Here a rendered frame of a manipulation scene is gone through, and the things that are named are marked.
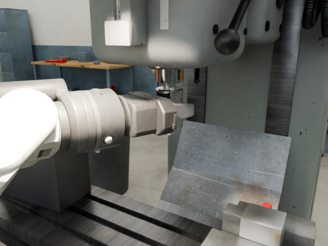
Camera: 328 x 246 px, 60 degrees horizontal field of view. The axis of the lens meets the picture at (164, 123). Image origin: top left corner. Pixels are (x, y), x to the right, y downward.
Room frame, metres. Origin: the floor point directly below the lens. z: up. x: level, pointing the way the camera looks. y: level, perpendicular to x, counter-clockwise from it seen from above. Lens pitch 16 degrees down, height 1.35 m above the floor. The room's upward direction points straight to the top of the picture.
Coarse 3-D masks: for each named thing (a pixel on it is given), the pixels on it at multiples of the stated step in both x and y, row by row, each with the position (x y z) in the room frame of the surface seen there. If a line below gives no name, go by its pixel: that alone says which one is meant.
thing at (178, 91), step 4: (156, 88) 0.48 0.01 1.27; (160, 88) 0.47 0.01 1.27; (164, 88) 0.47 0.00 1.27; (176, 88) 0.47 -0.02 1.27; (180, 88) 0.47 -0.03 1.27; (156, 92) 0.47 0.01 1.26; (160, 92) 0.46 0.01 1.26; (164, 92) 0.46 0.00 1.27; (168, 92) 0.45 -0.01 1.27; (172, 92) 0.45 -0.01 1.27; (176, 92) 0.46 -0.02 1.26; (180, 92) 0.46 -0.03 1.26
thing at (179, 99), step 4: (164, 96) 0.46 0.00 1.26; (168, 96) 0.45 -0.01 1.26; (172, 96) 0.45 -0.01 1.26; (176, 96) 0.46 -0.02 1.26; (180, 96) 0.46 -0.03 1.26; (172, 100) 0.45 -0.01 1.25; (176, 100) 0.46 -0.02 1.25; (180, 100) 0.46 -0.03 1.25; (180, 120) 0.46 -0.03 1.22; (180, 124) 0.46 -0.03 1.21
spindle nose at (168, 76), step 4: (156, 72) 0.47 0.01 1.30; (160, 72) 0.46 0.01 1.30; (164, 72) 0.46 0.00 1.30; (168, 72) 0.45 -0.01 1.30; (172, 72) 0.45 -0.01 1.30; (176, 72) 0.46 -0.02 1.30; (156, 76) 0.47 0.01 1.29; (160, 76) 0.46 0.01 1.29; (164, 76) 0.46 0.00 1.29; (168, 76) 0.45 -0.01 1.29; (172, 76) 0.45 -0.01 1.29; (176, 76) 0.46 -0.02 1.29; (156, 80) 0.47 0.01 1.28; (160, 80) 0.46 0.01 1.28; (164, 80) 0.46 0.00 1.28; (168, 80) 0.45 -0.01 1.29; (172, 80) 0.45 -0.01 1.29; (176, 80) 0.46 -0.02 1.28; (180, 80) 0.46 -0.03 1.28
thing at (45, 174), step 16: (48, 160) 0.61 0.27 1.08; (64, 160) 0.63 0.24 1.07; (80, 160) 0.68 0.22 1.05; (16, 176) 0.66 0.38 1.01; (32, 176) 0.64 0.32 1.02; (48, 176) 0.61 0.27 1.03; (64, 176) 0.63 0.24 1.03; (80, 176) 0.67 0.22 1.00; (16, 192) 0.66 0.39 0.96; (32, 192) 0.64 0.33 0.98; (48, 192) 0.62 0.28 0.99; (64, 192) 0.62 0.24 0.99; (80, 192) 0.67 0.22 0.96; (48, 208) 0.62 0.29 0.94; (64, 208) 0.62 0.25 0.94
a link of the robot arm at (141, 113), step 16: (96, 96) 0.38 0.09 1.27; (112, 96) 0.39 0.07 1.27; (128, 96) 0.45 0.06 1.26; (144, 96) 0.44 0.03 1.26; (160, 96) 0.44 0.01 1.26; (96, 112) 0.36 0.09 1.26; (112, 112) 0.37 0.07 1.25; (128, 112) 0.40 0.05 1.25; (144, 112) 0.40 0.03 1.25; (160, 112) 0.40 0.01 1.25; (176, 112) 0.41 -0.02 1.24; (112, 128) 0.37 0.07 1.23; (128, 128) 0.40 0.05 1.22; (144, 128) 0.40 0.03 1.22; (160, 128) 0.40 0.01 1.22; (176, 128) 0.41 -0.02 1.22; (96, 144) 0.36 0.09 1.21; (112, 144) 0.38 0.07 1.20
